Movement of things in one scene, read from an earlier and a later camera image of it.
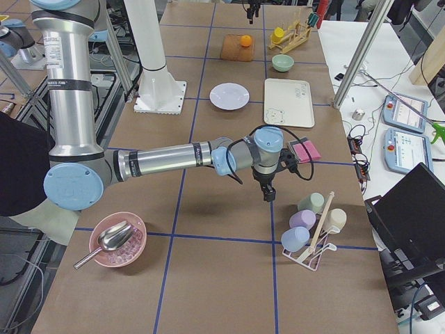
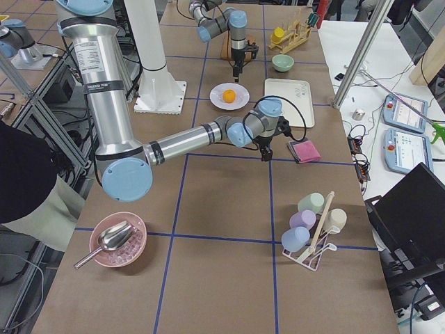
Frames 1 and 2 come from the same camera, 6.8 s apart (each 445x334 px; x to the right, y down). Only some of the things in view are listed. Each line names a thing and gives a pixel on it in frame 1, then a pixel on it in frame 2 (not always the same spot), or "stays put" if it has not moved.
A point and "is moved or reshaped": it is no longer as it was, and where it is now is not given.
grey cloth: [295, 142] stays put
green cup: [314, 202] stays put
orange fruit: [246, 40] is moved or reshaped
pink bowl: [123, 257] stays put
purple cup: [305, 218] stays put
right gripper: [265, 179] to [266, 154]
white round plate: [229, 96] stays put
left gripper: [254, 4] to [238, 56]
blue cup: [294, 238] stays put
